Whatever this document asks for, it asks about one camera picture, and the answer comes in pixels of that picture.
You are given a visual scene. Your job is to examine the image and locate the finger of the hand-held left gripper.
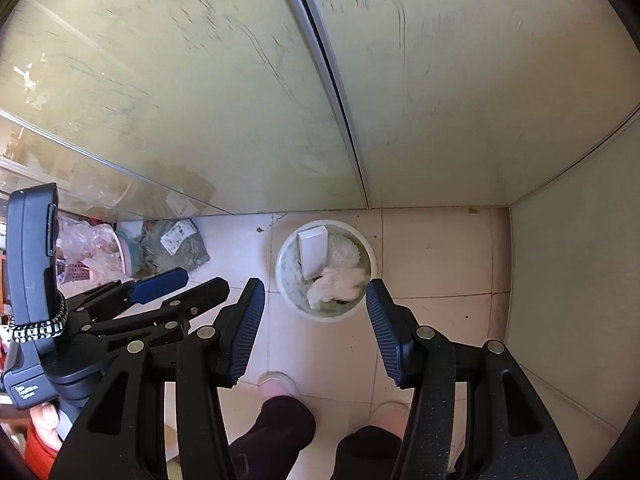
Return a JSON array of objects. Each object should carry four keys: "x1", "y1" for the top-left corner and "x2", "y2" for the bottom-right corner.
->
[
  {"x1": 82, "y1": 277, "x2": 231, "y2": 356},
  {"x1": 65, "y1": 268, "x2": 190, "y2": 332}
]

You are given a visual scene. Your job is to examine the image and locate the person's left hand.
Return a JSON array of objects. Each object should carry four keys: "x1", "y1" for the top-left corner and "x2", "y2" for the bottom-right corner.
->
[{"x1": 30, "y1": 402, "x2": 64, "y2": 454}]

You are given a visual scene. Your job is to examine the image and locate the person's leg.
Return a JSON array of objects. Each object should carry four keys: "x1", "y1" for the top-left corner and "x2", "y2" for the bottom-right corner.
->
[
  {"x1": 334, "y1": 425, "x2": 404, "y2": 480},
  {"x1": 229, "y1": 395, "x2": 317, "y2": 480}
]

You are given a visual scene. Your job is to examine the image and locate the white foam fruit net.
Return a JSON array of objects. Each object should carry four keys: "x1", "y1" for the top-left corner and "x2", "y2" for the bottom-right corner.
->
[{"x1": 325, "y1": 232, "x2": 362, "y2": 269}]

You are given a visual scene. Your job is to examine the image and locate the white tissue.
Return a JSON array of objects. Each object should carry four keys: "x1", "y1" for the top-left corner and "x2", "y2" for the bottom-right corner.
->
[{"x1": 307, "y1": 265, "x2": 371, "y2": 311}]

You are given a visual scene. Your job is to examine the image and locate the clear crumpled plastic bag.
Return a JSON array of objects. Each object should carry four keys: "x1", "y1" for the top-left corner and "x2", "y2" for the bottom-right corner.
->
[{"x1": 56, "y1": 219, "x2": 127, "y2": 282}]

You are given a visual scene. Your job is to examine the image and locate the teal plastic bowl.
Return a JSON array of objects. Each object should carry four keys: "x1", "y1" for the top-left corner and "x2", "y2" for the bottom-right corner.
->
[{"x1": 116, "y1": 230, "x2": 144, "y2": 277}]

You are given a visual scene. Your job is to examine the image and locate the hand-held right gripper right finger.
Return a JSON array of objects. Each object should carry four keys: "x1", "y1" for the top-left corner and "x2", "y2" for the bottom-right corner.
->
[{"x1": 366, "y1": 278, "x2": 578, "y2": 480}]

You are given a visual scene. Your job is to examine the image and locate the person's left leg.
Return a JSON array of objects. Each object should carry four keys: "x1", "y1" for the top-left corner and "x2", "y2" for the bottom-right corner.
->
[{"x1": 229, "y1": 395, "x2": 317, "y2": 480}]

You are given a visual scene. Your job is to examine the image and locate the black white braided strap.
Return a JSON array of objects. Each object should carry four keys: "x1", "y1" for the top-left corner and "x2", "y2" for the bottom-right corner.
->
[{"x1": 9, "y1": 291, "x2": 69, "y2": 344}]

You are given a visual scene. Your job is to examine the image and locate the person's right leg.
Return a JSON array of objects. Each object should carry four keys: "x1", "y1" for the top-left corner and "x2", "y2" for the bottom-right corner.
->
[{"x1": 334, "y1": 425, "x2": 404, "y2": 480}]

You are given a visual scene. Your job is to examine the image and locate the purple plastic basket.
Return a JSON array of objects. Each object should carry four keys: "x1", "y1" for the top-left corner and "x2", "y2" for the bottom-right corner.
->
[{"x1": 54, "y1": 260, "x2": 97, "y2": 284}]

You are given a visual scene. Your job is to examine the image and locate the white round trash bin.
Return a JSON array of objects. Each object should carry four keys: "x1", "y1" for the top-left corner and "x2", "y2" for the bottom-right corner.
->
[{"x1": 275, "y1": 218, "x2": 379, "y2": 322}]

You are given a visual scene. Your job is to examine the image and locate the white cardboard box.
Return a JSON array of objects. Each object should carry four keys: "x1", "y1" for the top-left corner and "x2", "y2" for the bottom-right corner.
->
[{"x1": 298, "y1": 226, "x2": 330, "y2": 280}]

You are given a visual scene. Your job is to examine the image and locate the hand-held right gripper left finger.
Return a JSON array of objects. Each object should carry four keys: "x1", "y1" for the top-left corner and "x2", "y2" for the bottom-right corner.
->
[{"x1": 47, "y1": 277, "x2": 266, "y2": 480}]

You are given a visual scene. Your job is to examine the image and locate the pale green sliding cabinet door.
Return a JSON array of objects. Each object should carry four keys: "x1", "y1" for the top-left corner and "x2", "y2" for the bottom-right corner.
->
[
  {"x1": 287, "y1": 0, "x2": 640, "y2": 210},
  {"x1": 0, "y1": 0, "x2": 371, "y2": 222}
]

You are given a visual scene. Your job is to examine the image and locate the pink slipper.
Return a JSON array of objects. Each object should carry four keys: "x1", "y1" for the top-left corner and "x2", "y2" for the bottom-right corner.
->
[
  {"x1": 257, "y1": 371, "x2": 302, "y2": 402},
  {"x1": 366, "y1": 402, "x2": 412, "y2": 437}
]

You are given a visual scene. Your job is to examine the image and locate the grey plastic bag with label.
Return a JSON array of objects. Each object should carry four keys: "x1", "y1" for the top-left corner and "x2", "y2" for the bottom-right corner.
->
[{"x1": 139, "y1": 217, "x2": 212, "y2": 279}]

